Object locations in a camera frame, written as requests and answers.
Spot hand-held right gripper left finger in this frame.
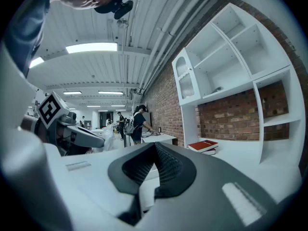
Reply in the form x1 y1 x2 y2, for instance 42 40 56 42
45 142 157 231

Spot black head-mounted camera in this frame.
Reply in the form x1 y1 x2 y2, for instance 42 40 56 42
93 0 134 20

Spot white mesh cabinet door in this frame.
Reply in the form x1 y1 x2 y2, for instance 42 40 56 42
172 48 202 106

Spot white ceiling pipes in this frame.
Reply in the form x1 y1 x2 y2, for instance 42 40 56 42
136 0 218 95

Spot dark red book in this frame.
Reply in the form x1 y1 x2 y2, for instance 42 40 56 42
201 146 218 156

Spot white curved desk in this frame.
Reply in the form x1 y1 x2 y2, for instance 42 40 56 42
141 132 178 144

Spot person's left forearm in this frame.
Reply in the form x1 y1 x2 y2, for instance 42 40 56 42
20 114 47 142

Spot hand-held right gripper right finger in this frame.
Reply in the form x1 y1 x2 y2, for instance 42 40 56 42
137 142 277 231

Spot ceiling light panel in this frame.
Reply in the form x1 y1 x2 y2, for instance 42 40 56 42
28 56 45 69
65 42 118 54

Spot white shelf unit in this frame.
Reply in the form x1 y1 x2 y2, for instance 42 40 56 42
172 2 306 166

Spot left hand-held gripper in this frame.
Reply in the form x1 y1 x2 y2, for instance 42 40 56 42
36 91 105 156

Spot spare grey gripper set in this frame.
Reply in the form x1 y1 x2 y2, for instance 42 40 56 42
142 129 161 138

